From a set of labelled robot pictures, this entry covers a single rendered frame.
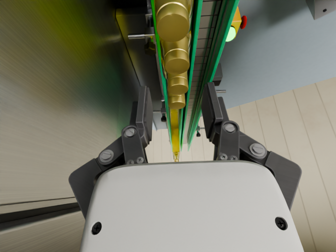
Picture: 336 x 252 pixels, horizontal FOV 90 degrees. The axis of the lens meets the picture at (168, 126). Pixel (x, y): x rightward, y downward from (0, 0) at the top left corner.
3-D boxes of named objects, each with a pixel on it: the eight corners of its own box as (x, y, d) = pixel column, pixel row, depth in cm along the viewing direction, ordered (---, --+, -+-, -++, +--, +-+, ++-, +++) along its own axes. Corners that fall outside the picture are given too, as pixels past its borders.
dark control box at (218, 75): (204, 63, 82) (206, 77, 79) (220, 62, 82) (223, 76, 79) (201, 73, 90) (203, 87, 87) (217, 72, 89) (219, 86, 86)
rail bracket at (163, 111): (152, 95, 85) (152, 120, 81) (165, 95, 85) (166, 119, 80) (153, 99, 89) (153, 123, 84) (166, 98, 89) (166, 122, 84)
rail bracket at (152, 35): (127, 6, 43) (124, 47, 38) (154, 4, 43) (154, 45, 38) (131, 21, 47) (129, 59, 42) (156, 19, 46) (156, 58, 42)
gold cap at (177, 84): (166, 62, 28) (166, 84, 26) (187, 60, 28) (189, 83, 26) (167, 75, 31) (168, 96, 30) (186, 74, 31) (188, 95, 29)
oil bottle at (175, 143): (171, 128, 133) (172, 164, 124) (178, 128, 133) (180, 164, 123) (171, 130, 139) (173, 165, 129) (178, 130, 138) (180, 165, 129)
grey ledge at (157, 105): (117, -8, 48) (114, 21, 44) (148, -11, 48) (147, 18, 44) (156, 118, 137) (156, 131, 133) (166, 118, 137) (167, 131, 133)
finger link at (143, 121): (108, 177, 13) (121, 110, 17) (150, 175, 13) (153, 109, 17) (90, 159, 10) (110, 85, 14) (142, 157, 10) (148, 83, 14)
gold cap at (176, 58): (162, 31, 22) (163, 58, 21) (189, 30, 22) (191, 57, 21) (163, 52, 26) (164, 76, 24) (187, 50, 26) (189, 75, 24)
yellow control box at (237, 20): (216, 6, 56) (220, 22, 54) (239, 4, 56) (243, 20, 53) (212, 25, 63) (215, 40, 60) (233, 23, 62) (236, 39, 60)
